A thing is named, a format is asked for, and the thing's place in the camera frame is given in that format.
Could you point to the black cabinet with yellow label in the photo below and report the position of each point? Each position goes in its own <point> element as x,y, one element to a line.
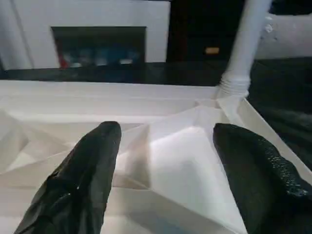
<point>195,29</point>

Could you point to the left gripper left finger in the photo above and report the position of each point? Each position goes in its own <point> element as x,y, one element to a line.
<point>80,185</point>

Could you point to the white plastic table leg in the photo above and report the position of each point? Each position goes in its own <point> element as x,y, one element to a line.
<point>248,36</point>

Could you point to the white glass-door cabinet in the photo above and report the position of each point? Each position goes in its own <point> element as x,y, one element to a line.
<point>97,14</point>

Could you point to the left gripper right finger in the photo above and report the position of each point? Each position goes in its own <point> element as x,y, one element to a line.
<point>263,182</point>

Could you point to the white plastic table top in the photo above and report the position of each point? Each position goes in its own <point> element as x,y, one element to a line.
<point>73,109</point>

